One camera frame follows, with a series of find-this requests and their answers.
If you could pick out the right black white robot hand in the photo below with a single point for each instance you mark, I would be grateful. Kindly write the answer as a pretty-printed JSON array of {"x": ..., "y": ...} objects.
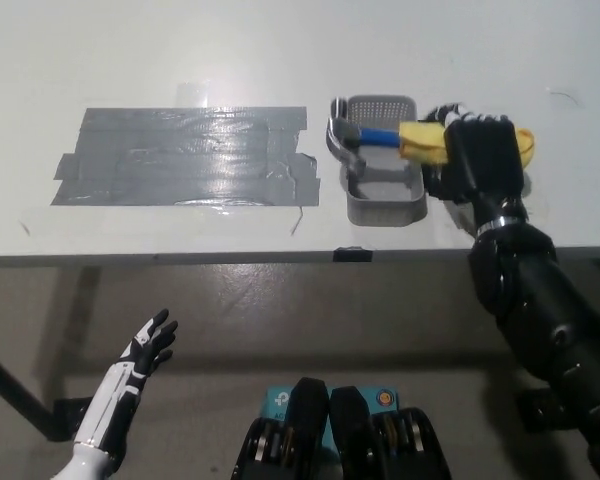
[{"x": 485, "y": 160}]

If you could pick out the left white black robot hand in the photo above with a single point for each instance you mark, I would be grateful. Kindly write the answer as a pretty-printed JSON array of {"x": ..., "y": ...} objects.
[{"x": 125, "y": 380}]

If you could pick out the blue hammer with yellow cloth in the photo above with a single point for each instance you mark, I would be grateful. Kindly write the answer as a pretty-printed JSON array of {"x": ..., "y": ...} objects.
[{"x": 377, "y": 137}]

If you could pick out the grey perforated plastic basket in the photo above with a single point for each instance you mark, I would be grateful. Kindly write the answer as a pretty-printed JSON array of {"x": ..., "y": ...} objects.
[{"x": 385, "y": 195}]

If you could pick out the small black tape piece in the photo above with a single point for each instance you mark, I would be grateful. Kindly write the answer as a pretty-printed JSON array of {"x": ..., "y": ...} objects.
[{"x": 352, "y": 255}]

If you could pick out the grey duct tape patch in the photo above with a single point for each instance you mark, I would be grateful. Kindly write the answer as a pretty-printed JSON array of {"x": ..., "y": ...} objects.
[{"x": 180, "y": 155}]

